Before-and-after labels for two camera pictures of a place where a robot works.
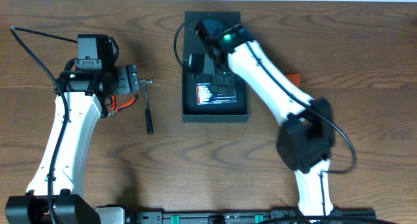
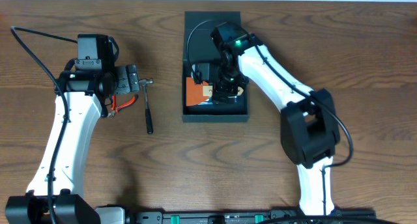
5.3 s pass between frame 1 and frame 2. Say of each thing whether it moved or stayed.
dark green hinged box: stayed
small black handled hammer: stayed
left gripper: stayed
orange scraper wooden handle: moved
